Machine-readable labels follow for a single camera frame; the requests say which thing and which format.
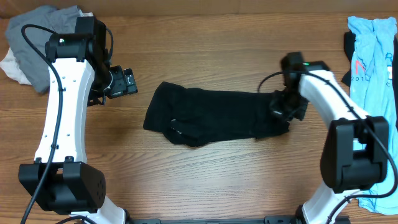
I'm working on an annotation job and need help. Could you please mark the black polo shirt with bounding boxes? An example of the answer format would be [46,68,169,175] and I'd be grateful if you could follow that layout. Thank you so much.
[143,82,289,147]

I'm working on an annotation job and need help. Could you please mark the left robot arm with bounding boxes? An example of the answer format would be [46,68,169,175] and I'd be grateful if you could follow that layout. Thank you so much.
[18,16,137,223]

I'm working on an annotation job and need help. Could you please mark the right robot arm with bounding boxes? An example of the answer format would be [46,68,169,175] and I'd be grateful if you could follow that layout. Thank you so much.
[264,52,393,223]

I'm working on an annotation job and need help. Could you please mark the grey folded trousers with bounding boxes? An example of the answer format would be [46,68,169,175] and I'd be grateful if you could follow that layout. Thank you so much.
[4,4,85,95]

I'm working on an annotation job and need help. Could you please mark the black garment under pile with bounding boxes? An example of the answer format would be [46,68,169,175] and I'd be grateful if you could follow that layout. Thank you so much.
[341,31,397,131]

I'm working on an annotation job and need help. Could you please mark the light blue t-shirt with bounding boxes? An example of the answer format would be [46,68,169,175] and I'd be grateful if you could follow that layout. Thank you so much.
[346,16,398,215]

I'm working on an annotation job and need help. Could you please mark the white folded garment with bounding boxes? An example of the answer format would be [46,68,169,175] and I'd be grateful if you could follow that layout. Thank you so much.
[1,7,93,91]

